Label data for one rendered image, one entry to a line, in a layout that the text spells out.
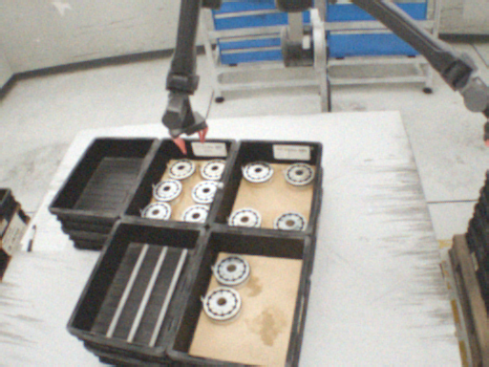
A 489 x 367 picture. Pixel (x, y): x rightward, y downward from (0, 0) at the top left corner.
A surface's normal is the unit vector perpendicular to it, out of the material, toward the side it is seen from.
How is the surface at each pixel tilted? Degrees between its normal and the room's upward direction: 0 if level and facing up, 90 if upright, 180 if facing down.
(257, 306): 0
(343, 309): 0
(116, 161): 0
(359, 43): 90
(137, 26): 90
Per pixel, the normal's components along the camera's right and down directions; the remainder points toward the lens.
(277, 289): -0.14, -0.70
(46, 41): -0.08, 0.71
